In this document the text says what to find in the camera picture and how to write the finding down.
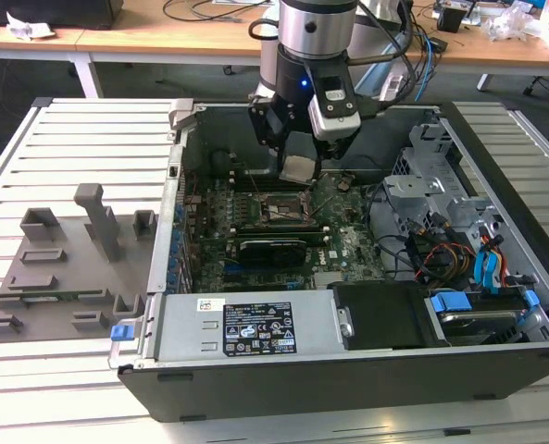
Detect CPU socket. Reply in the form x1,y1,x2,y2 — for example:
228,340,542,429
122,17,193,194
256,190,316,228

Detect long wooden desk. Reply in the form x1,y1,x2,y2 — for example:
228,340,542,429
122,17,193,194
0,0,549,101

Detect grey metal drive cage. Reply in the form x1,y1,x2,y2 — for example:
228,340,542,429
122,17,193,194
379,117,505,232

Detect crumpled white paper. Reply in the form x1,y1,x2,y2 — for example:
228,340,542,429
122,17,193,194
5,11,56,41

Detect blue flat wire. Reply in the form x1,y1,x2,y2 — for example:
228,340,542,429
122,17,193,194
474,235,506,297

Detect small black box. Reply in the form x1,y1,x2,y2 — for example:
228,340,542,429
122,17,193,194
437,6,468,33

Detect black plastic shroud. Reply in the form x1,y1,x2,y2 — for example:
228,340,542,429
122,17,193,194
327,279,452,352

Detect blue cable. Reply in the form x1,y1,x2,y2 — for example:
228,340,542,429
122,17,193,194
419,34,437,101

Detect orange flat wire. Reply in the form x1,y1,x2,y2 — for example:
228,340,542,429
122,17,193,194
495,247,511,290

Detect round black component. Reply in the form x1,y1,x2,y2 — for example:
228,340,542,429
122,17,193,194
210,149,232,173

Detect clear plastic bag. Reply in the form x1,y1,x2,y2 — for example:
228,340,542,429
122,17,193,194
484,3,543,42

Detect green motherboard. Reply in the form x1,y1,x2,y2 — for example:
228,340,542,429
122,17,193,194
181,170,391,295

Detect black graphics card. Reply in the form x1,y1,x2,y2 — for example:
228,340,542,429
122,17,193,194
234,236,308,268

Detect silver CPU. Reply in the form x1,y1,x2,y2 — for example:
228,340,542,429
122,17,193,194
278,154,320,186

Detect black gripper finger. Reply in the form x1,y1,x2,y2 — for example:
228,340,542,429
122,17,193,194
313,132,357,176
248,94,294,176

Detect grey plastic case latch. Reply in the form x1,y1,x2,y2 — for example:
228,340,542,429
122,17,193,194
168,98,196,131

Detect metal socket cover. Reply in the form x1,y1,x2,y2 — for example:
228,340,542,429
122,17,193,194
304,177,341,218

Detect grey power supply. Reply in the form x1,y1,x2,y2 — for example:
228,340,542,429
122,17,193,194
132,290,355,369

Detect small silver heatsink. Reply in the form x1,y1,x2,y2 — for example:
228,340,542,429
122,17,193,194
314,271,345,290

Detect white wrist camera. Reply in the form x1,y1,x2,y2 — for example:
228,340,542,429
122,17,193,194
306,73,363,141

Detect red yellow power wires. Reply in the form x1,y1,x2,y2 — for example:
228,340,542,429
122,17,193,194
406,230,477,286

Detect hard disk in blue carrier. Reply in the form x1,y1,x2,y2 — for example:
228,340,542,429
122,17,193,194
423,290,543,347

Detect grey parts rack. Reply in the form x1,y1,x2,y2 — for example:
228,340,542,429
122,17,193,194
0,183,159,344

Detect green RAM stick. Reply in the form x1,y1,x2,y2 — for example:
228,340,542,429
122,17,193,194
19,292,79,304

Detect large black box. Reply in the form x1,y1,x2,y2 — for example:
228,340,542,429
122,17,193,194
0,0,125,28

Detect black PC case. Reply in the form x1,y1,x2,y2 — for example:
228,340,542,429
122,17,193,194
108,98,549,423

